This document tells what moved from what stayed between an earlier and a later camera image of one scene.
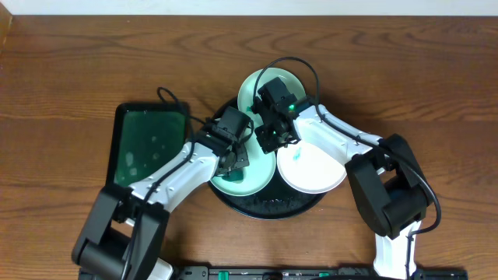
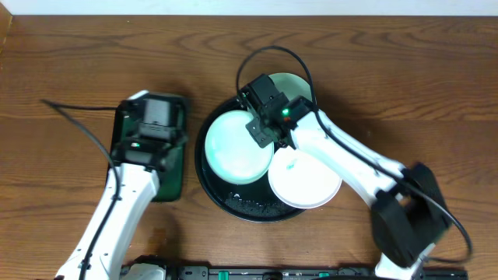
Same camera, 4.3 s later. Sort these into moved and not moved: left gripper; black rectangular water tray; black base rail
Moved: left gripper
Not moved: black base rail; black rectangular water tray
